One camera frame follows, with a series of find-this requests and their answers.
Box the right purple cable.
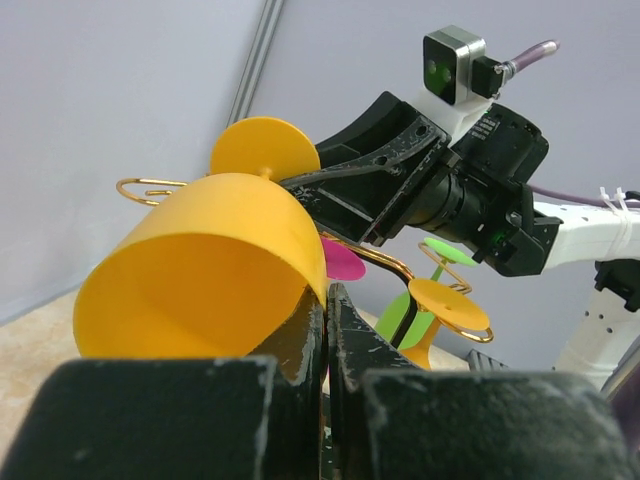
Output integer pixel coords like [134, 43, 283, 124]
[494, 39, 640, 209]

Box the pink wine glass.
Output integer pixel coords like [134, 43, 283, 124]
[319, 237, 367, 386]

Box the green wine glass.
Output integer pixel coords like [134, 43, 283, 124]
[375, 238, 477, 350]

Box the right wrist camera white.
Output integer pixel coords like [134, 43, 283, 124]
[412, 25, 505, 144]

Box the gold wine glass rack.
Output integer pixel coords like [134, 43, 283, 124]
[115, 177, 495, 351]

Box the orange wine glass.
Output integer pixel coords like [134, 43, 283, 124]
[401, 279, 494, 370]
[73, 117, 328, 359]

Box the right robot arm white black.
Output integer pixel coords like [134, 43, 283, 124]
[283, 92, 639, 391]

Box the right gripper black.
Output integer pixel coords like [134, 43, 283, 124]
[279, 92, 549, 246]

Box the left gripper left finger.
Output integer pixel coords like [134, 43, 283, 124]
[1, 292, 326, 479]

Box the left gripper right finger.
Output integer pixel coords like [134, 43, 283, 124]
[327, 284, 635, 479]

